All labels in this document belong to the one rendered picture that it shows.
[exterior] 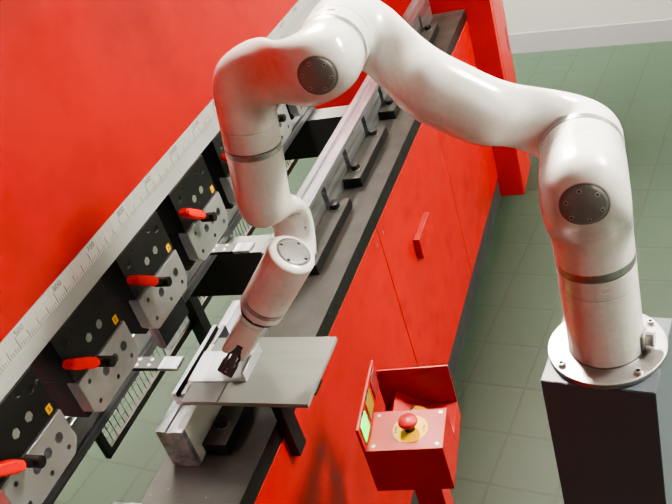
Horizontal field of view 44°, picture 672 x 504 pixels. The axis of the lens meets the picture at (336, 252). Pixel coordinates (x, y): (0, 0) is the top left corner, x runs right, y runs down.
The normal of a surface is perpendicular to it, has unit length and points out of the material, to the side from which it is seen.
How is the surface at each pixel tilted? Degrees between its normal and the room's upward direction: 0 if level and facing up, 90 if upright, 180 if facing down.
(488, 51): 90
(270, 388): 0
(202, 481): 0
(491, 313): 0
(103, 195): 90
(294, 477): 90
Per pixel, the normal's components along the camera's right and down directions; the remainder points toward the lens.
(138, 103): 0.92, -0.05
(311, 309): -0.27, -0.80
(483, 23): -0.29, 0.59
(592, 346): -0.48, 0.59
